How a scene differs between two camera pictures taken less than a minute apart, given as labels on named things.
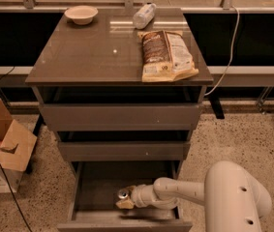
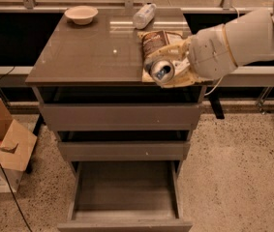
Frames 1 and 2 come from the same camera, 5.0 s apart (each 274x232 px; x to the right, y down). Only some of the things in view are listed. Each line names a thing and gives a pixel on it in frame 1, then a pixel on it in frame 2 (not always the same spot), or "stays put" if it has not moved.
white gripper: [138, 194] → [208, 54]
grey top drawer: [119, 117] stays put
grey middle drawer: [125, 151] stays put
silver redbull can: [123, 193] → [161, 71]
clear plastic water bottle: [143, 15] stays put
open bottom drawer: [94, 186] stays put
